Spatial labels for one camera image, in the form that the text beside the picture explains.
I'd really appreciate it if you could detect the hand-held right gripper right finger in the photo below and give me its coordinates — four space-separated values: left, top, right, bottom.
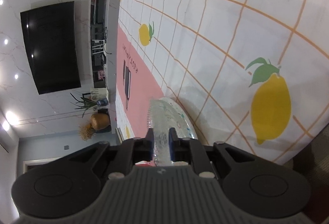
168 128 259 179

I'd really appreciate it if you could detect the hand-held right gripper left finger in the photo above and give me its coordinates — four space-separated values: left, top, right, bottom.
69 128 155 179

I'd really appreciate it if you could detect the clear glass flower-print plate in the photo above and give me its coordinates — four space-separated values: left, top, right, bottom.
146 98 180 166

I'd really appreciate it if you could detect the golden vase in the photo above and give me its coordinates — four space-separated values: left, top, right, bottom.
90 113 111 131

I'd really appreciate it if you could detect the green plant in blue vase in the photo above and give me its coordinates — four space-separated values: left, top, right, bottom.
70 92 110 119

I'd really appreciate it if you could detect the white drawing card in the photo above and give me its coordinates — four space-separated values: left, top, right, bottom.
89 87 108 101

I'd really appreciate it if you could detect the white router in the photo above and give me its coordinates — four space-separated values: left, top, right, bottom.
91 38 106 56

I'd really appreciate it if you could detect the black television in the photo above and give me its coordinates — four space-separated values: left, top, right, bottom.
20 1 82 95

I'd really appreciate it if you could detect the white marble television console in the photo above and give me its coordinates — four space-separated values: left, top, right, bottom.
89 0 125 142

